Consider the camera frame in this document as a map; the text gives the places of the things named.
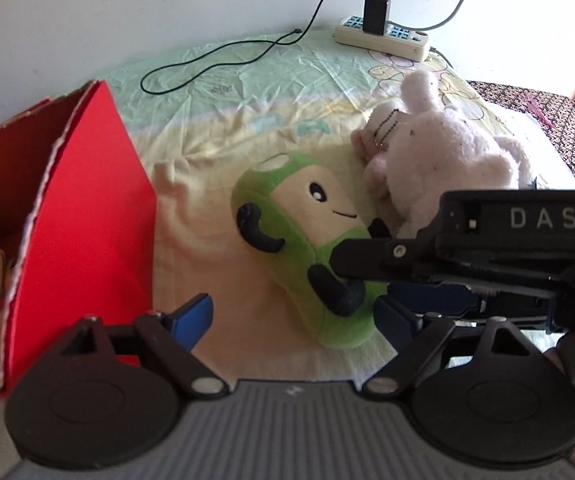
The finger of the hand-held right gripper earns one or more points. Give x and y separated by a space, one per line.
432 297
362 260

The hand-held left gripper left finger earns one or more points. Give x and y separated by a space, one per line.
195 316

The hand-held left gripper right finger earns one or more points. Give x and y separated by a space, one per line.
391 318

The green plush toy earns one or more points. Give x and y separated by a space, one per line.
292 220

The pink rabbit plush toy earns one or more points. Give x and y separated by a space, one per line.
442 150

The red cardboard box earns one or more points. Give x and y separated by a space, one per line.
92 210

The green yellow printed bed sheet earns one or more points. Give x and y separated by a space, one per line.
267 100

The white power strip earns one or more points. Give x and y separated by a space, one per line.
402 45

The black charger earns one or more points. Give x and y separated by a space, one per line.
376 15

